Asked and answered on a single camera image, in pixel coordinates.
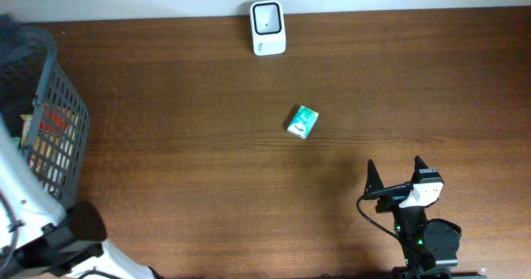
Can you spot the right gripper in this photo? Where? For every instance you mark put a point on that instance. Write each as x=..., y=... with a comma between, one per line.
x=374, y=189

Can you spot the grey plastic mesh basket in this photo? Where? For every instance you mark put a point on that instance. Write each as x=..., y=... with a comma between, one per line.
x=41, y=107

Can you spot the small teal tissue pack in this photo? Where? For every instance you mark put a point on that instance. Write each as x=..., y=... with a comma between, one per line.
x=303, y=122

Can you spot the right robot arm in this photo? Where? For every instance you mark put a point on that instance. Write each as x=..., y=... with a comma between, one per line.
x=429, y=246

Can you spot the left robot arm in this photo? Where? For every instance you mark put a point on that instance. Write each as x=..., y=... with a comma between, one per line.
x=39, y=236

